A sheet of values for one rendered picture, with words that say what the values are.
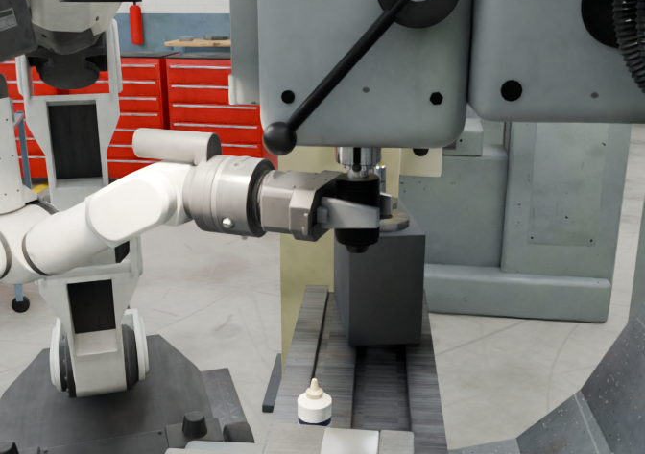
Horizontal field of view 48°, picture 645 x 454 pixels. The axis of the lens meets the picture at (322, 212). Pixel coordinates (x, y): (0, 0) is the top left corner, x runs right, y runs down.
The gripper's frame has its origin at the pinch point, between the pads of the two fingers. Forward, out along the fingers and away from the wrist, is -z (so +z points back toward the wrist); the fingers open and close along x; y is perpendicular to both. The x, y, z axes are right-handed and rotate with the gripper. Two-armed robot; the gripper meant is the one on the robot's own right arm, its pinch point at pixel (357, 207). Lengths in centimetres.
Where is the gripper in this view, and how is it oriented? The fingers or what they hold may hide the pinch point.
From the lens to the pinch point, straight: 77.7
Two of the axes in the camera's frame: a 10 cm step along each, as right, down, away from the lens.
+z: -9.4, -1.0, 3.2
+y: 0.0, 9.6, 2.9
